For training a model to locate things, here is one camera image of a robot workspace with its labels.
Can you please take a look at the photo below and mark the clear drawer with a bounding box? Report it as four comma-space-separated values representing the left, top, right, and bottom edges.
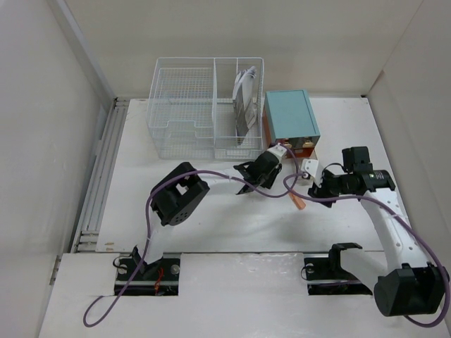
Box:
275, 136, 319, 150
276, 148, 292, 160

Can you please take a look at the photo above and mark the orange transparent case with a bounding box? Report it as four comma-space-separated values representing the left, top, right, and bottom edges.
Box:
288, 192, 306, 210

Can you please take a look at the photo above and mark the brown drawer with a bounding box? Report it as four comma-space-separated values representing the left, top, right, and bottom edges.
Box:
294, 147, 318, 186

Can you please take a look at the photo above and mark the teal drawer box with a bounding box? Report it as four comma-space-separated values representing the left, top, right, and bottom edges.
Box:
262, 89, 321, 157

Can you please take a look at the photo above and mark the grey setup guide booklet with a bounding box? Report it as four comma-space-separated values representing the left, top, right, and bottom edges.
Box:
233, 72, 254, 145

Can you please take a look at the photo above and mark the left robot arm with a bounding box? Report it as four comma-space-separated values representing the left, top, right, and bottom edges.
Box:
133, 146, 286, 280

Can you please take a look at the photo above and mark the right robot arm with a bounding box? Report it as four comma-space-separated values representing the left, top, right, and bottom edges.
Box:
302, 146, 450, 318

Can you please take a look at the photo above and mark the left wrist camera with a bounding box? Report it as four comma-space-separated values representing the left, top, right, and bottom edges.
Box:
267, 144, 288, 161

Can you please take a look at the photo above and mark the white wire mesh organizer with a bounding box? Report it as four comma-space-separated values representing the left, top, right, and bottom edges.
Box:
147, 57, 264, 161

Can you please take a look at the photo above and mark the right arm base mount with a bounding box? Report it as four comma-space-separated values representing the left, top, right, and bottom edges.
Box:
301, 255, 372, 296

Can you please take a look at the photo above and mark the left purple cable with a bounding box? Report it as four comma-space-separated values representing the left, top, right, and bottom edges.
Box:
82, 146, 300, 328

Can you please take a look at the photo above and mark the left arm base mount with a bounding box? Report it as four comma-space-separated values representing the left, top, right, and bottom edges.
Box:
113, 255, 181, 297

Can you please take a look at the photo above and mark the aluminium rail frame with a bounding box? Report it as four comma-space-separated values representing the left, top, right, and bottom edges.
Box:
68, 98, 130, 254

